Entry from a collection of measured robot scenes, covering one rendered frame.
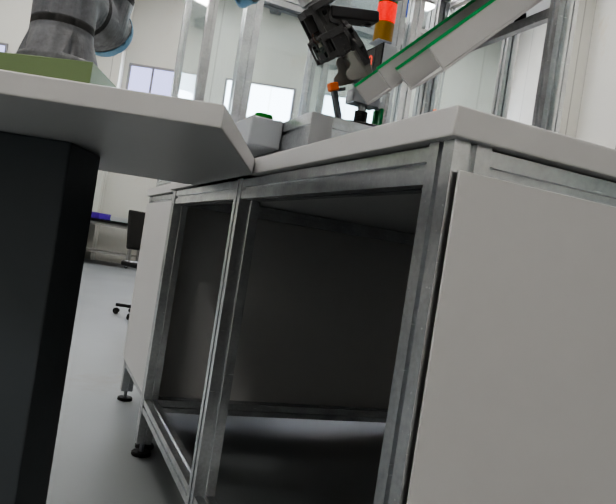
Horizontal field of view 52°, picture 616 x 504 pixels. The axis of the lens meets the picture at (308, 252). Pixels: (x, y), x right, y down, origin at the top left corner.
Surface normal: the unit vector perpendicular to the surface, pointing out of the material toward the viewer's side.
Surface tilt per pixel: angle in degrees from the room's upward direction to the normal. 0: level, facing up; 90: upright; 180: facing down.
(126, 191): 90
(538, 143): 90
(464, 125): 90
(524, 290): 90
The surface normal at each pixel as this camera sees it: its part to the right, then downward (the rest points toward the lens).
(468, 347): 0.38, 0.06
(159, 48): 0.00, 0.00
